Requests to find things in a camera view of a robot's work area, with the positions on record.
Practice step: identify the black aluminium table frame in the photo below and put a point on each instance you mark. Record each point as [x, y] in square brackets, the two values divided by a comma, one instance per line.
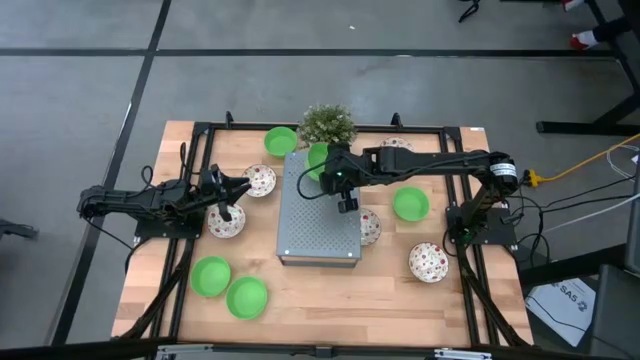
[425, 129]

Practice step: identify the potted green artificial plant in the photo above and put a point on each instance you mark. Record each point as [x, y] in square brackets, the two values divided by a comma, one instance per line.
[327, 125]

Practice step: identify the grey equipment panel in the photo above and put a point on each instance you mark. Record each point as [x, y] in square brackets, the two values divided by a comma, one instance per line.
[635, 225]

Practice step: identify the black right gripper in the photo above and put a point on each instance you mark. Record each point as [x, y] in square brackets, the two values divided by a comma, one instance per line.
[345, 175]

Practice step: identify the floral print ceramic bowl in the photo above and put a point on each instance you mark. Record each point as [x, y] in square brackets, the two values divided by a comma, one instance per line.
[371, 227]
[262, 181]
[236, 227]
[428, 262]
[396, 143]

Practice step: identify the black desk frame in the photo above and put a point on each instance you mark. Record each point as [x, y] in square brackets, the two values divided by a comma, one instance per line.
[575, 128]

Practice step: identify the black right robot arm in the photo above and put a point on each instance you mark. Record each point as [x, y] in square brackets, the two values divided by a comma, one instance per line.
[425, 161]

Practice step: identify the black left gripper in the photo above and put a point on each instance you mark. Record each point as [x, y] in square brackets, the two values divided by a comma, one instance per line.
[212, 192]

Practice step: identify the person's leg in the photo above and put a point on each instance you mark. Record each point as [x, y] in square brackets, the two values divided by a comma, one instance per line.
[612, 29]

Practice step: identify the green plastic mini bowl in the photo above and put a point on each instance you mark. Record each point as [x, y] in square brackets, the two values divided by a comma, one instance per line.
[315, 160]
[210, 276]
[246, 298]
[280, 142]
[411, 204]

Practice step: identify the black stand foot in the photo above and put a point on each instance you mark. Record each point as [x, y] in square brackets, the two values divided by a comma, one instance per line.
[17, 230]

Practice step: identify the dark grey case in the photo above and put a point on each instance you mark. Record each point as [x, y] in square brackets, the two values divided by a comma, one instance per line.
[617, 315]

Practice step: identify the white printed paper sheet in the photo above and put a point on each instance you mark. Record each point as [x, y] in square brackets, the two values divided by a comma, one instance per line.
[560, 305]

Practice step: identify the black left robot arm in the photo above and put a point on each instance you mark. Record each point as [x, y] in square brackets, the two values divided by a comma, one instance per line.
[130, 200]

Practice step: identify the black metal bar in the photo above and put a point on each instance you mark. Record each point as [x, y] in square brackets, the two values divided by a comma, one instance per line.
[570, 265]

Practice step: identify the grey perforated metal shelf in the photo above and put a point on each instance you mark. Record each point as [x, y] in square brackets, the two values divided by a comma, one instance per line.
[310, 225]

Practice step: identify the silver bracket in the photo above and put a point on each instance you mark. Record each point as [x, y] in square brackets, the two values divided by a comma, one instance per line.
[182, 351]
[462, 354]

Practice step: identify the black aluminium crossbar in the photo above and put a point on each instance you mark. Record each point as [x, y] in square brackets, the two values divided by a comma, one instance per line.
[75, 350]

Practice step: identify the person's shoe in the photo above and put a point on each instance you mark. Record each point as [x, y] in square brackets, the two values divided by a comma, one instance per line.
[570, 4]
[582, 40]

